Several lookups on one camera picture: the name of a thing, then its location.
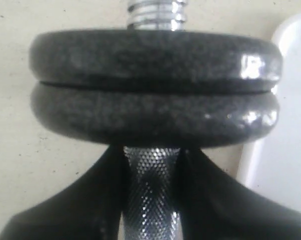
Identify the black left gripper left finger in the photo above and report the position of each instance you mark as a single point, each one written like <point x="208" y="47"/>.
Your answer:
<point x="89" y="209"/>

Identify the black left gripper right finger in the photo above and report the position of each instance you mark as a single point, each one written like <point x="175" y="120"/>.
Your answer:
<point x="214" y="206"/>

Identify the black weight plate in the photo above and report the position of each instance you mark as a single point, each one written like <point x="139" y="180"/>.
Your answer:
<point x="154" y="120"/>
<point x="155" y="60"/>

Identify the white plastic tray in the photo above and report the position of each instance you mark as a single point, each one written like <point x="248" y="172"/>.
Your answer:
<point x="272" y="166"/>

